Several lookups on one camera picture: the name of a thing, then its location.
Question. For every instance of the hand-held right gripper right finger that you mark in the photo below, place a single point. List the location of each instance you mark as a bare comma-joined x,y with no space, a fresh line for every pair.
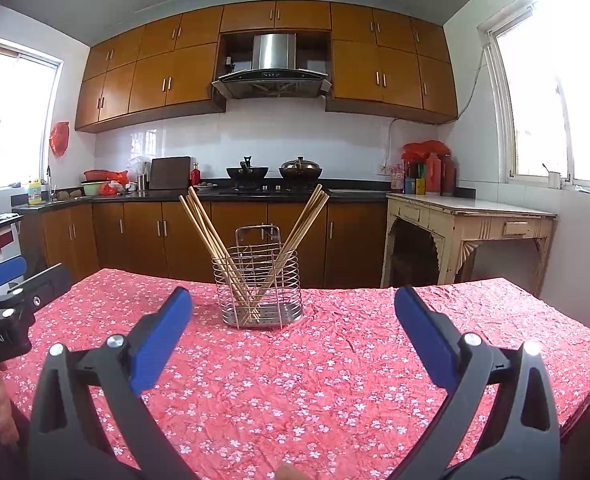
425,330

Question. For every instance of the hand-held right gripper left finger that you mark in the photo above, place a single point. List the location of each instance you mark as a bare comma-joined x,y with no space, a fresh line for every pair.
162,332

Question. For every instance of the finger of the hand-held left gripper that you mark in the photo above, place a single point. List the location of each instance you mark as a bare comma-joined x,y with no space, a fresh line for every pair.
45,285
7,267

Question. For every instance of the set of wooden chopsticks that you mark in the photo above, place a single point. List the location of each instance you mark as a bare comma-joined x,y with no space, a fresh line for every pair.
204,230

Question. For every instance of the person's left hand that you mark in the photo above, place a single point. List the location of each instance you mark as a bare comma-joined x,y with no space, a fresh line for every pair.
0,410

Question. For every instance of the person's right hand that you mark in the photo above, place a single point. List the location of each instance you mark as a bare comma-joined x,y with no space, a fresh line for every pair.
291,474

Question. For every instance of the yellow detergent bottle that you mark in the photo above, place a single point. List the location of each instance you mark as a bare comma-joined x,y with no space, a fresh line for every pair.
35,195

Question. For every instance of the brown potatoes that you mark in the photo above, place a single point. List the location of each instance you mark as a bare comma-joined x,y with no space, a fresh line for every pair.
70,194

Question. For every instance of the metal faucet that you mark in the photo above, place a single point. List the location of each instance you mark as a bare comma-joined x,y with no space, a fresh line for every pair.
50,182

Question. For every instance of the wooden base cabinets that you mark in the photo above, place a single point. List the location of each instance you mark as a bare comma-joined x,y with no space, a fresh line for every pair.
140,235

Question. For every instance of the green basin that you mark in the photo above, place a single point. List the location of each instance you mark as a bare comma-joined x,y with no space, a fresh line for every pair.
91,189

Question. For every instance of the red basin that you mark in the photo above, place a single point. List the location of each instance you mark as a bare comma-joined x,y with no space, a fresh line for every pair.
95,175

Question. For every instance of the cream wooden side table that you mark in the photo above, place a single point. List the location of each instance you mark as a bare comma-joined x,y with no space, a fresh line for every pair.
475,206

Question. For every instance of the hanging red plastic bag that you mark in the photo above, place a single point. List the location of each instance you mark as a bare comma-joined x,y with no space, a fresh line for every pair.
60,137

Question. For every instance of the stainless steel cup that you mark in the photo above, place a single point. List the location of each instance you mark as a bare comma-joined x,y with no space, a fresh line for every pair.
141,182

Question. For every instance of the red floral tablecloth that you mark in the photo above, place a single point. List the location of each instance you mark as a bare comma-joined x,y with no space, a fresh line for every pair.
300,400

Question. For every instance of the small yellow box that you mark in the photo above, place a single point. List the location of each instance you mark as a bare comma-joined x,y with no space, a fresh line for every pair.
420,186

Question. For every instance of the small blue box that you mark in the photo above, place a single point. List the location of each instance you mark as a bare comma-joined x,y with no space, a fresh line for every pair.
410,186

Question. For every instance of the black kitchen countertop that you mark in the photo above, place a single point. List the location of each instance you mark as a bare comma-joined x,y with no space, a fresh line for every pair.
360,195

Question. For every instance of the white plastic bag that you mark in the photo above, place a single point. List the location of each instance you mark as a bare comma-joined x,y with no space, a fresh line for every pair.
137,165

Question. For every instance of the pink label bottle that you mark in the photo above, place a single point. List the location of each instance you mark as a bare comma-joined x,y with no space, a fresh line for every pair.
397,180

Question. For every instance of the red plastic jug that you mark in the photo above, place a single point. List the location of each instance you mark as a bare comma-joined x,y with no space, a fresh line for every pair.
433,177

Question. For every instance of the small dish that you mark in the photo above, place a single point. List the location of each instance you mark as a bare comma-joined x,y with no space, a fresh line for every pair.
206,185

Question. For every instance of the dark red thermos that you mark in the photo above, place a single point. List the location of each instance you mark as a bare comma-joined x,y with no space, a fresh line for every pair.
448,177

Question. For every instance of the dark wooden cutting board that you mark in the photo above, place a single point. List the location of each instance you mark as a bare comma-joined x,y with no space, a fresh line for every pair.
170,174

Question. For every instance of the red bottle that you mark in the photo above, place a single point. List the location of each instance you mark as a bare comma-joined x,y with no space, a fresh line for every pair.
195,176

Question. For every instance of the large red plastic bag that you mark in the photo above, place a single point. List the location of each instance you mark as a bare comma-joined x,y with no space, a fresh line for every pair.
425,149

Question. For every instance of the black gas stove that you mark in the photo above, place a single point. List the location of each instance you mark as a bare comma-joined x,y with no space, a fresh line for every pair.
295,191

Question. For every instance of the small white cup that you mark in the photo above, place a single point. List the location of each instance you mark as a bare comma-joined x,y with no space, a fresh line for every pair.
553,181

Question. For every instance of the wok with metal lid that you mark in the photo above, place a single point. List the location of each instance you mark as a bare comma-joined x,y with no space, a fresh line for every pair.
300,170

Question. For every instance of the stainless steel range hood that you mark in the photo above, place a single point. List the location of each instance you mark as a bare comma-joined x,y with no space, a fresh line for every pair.
274,52

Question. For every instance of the wooden wall cabinets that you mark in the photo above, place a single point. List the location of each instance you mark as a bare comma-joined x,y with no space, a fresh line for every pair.
150,80

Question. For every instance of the sliding window with white frame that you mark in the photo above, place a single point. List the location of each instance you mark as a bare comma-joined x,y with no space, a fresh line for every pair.
535,110

